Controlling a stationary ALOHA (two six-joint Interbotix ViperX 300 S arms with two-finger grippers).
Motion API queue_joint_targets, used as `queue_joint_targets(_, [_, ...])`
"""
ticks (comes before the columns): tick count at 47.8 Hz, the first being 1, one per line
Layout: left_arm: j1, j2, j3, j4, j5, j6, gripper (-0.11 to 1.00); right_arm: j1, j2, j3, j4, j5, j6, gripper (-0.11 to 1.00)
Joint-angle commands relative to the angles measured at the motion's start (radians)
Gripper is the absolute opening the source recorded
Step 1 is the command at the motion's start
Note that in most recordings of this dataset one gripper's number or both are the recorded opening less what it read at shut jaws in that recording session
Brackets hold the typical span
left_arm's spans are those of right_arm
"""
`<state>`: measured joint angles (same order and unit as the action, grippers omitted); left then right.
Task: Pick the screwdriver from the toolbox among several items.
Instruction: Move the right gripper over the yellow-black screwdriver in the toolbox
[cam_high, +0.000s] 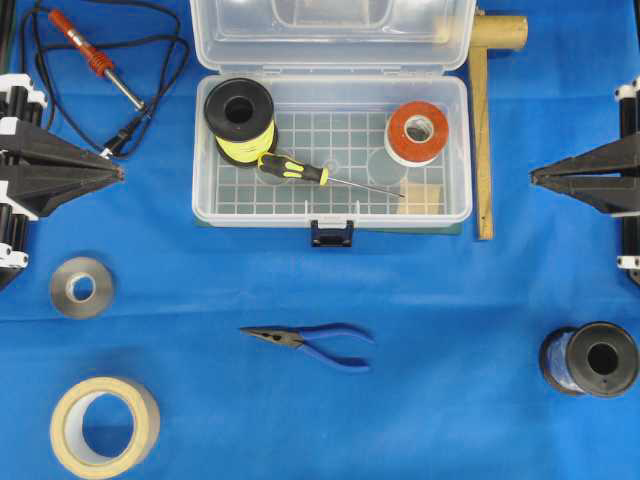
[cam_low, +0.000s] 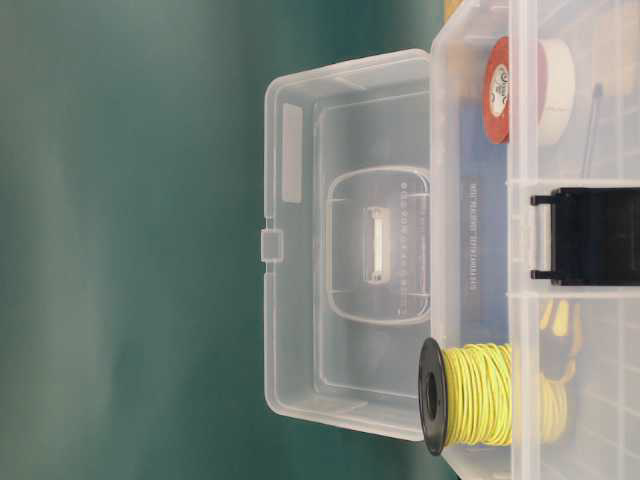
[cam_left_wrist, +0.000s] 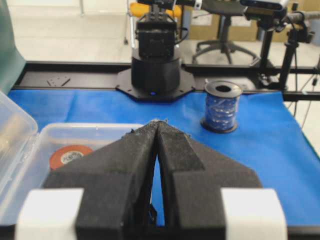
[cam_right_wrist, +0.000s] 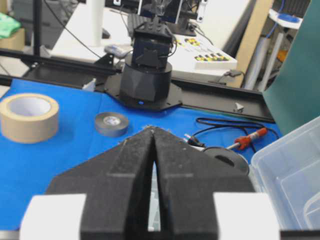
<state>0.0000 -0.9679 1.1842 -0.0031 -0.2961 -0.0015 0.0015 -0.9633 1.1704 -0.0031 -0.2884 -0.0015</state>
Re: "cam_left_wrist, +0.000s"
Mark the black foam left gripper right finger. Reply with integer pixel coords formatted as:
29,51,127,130
155,119,289,240

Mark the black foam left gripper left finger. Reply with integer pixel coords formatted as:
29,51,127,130
15,119,159,240

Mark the clear plastic toolbox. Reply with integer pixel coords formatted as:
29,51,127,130
0,93,142,226

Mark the red tape roll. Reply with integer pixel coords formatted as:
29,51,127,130
49,145,93,170

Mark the blue table cloth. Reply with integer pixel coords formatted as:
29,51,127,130
8,90,320,226

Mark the cardboard box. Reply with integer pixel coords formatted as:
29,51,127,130
189,9,258,42

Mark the orange padded chair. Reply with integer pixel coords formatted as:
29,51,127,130
124,1,183,46

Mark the black office chair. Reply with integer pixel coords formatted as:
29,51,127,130
192,0,258,65

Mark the blue wire spool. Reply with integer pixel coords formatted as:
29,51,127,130
200,80,243,134

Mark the black mounting rail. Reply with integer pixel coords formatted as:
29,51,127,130
14,62,320,102

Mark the overhead camera on mount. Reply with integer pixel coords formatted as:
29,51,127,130
239,0,289,32

